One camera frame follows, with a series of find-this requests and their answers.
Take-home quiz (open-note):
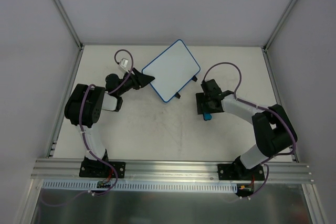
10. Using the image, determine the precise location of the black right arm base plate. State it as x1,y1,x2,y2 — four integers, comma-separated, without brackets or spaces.
217,163,265,181

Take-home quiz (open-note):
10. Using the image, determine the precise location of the white slotted cable duct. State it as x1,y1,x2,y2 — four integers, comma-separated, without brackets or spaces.
41,179,238,194

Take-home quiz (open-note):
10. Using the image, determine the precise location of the aluminium corner frame post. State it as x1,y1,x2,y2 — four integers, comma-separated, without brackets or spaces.
261,0,317,51

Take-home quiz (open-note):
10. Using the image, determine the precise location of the whiteboard stand with black feet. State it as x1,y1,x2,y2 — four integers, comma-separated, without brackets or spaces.
175,74,198,99

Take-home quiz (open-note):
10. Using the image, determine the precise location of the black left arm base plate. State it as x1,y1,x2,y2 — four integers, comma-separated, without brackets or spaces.
79,159,126,178

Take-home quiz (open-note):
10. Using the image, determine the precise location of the aluminium front rail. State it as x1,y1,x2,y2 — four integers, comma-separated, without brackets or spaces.
30,158,315,184

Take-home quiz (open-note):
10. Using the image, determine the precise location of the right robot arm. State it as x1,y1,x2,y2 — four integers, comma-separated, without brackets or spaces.
196,79,298,180

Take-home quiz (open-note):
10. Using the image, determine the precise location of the left aluminium corner post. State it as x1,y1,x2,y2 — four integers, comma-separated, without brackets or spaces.
52,0,83,49

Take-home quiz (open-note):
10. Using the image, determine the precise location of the blue framed whiteboard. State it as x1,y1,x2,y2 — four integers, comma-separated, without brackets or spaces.
141,39,201,103

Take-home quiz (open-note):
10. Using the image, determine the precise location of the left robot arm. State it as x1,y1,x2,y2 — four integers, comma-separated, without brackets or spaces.
64,68,155,177

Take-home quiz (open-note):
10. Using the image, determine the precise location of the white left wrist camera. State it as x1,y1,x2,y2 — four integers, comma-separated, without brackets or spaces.
119,58,129,73

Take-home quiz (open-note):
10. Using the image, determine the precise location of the blue black whiteboard eraser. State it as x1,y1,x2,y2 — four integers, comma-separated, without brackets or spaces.
203,113,212,121

